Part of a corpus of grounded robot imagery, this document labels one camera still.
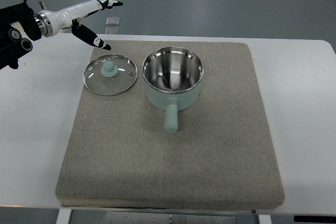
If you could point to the black label strip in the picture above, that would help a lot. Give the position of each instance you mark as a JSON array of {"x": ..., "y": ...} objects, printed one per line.
[{"x": 316, "y": 219}]

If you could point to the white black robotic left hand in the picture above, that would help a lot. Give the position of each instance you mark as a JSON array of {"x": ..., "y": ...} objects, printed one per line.
[{"x": 51, "y": 23}]

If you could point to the mint green saucepan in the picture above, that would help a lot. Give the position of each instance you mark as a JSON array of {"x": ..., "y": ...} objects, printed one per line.
[{"x": 172, "y": 81}]

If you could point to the glass lid with green knob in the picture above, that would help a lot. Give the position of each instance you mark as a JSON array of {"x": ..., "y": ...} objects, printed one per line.
[{"x": 110, "y": 75}]

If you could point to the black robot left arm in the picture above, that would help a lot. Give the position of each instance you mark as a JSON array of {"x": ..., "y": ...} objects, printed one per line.
[{"x": 18, "y": 29}]

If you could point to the white table frame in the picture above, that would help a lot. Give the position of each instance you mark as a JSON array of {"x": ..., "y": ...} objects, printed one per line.
[{"x": 94, "y": 216}]

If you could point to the silver floor plate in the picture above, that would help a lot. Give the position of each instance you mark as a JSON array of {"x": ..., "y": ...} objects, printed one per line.
[{"x": 112, "y": 25}]

